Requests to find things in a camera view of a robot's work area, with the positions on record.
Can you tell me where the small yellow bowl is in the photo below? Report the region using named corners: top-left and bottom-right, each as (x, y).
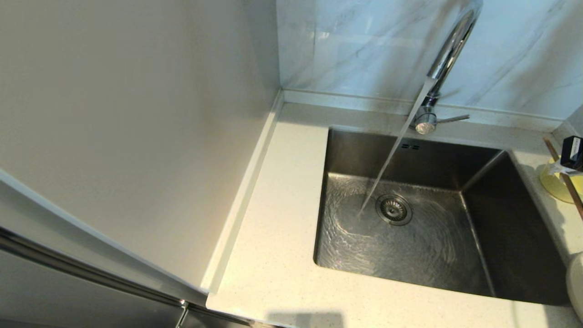
top-left (540, 157), bottom-right (583, 204)

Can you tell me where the white round plate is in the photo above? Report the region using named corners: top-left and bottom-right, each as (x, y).
top-left (566, 252), bottom-right (583, 322)

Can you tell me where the chrome gooseneck kitchen faucet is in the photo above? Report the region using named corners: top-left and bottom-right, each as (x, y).
top-left (409, 0), bottom-right (483, 135)

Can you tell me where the stainless steel sink basin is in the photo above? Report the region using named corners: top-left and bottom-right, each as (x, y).
top-left (313, 128), bottom-right (572, 307)

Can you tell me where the round metal drain strainer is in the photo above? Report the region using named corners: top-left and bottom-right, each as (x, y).
top-left (375, 194), bottom-right (413, 226)

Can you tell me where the white tall cabinet side panel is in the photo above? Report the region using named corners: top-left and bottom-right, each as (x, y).
top-left (0, 0), bottom-right (281, 294)

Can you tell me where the grey steel appliance front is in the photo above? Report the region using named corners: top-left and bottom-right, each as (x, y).
top-left (0, 219), bottom-right (256, 328)

